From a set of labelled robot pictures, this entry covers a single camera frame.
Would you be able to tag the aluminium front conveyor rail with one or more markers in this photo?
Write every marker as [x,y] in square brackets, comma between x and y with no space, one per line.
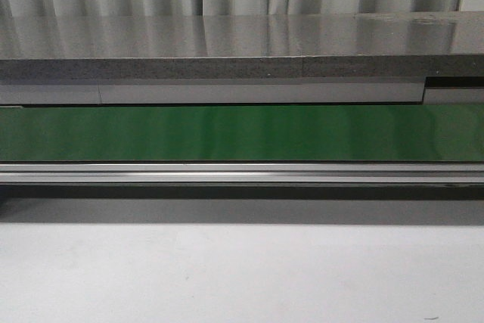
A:
[262,174]

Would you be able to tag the grey stone slab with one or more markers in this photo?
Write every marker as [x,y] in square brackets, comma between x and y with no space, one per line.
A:
[257,46]

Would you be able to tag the grey rear conveyor rail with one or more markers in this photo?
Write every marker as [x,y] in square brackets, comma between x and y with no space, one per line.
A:
[304,90]

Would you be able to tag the green conveyor belt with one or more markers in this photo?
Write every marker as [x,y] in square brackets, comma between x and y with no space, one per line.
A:
[446,132]

